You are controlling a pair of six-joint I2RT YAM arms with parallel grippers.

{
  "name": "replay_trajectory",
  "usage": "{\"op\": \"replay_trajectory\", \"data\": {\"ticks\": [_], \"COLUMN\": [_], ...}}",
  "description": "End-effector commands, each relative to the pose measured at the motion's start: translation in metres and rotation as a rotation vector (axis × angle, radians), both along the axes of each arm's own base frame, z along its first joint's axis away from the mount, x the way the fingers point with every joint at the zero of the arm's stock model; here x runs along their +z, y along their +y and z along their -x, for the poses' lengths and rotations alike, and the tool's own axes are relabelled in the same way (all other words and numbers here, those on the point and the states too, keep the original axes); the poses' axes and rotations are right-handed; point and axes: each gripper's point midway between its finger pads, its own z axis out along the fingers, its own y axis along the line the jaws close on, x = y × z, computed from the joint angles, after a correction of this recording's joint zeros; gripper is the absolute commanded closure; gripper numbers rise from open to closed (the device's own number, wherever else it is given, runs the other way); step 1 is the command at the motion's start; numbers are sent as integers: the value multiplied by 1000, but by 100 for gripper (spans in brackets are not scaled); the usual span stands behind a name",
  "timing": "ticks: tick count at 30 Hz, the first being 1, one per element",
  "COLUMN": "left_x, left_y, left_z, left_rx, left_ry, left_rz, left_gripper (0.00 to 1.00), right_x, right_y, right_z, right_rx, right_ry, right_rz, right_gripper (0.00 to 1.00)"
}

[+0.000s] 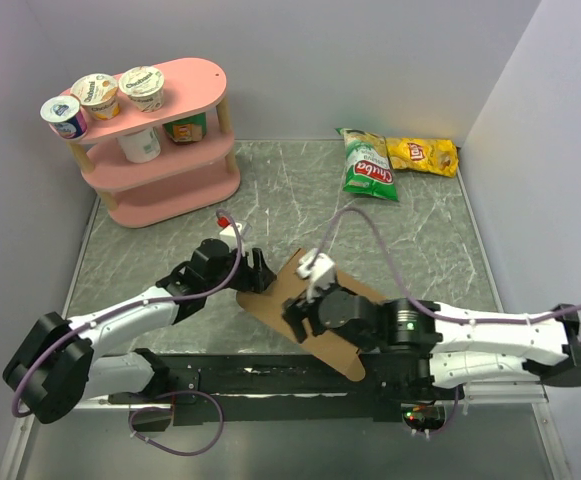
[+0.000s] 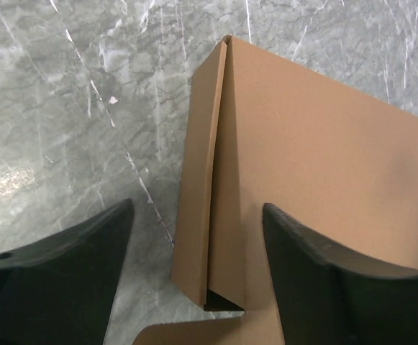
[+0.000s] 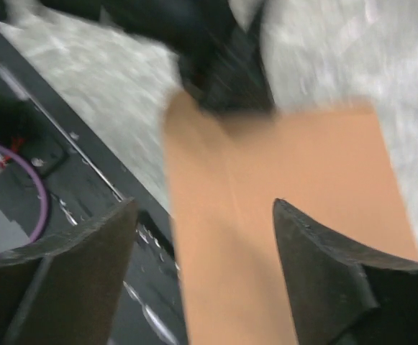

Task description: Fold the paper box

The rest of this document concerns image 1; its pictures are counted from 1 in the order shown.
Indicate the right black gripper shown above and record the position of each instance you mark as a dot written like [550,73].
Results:
[296,310]

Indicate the white plastic cup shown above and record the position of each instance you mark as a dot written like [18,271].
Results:
[141,147]

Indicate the blue white yogurt cup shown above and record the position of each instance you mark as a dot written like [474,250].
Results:
[63,113]

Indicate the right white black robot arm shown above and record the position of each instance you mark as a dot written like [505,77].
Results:
[424,351]

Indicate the green Chuba chips bag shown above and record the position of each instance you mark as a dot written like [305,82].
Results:
[367,167]

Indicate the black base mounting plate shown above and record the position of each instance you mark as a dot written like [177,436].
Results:
[392,367]

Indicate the white Chobani yogurt cup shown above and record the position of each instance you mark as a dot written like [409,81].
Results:
[144,86]

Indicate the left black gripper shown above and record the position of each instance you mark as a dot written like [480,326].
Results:
[254,279]

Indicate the orange Chobani yogurt cup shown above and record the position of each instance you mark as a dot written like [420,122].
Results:
[98,95]

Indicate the pink three-tier shelf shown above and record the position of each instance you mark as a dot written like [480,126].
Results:
[182,178]

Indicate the yellow Lays chips bag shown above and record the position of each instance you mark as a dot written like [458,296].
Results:
[434,156]

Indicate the green snack cup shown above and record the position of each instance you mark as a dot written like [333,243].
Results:
[187,130]

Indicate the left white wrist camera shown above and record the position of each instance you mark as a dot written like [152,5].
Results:
[230,231]

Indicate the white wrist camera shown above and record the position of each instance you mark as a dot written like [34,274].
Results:
[319,271]
[230,231]

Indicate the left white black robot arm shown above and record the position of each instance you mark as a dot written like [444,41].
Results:
[64,361]

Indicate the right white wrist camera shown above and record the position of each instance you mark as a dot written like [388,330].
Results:
[319,271]

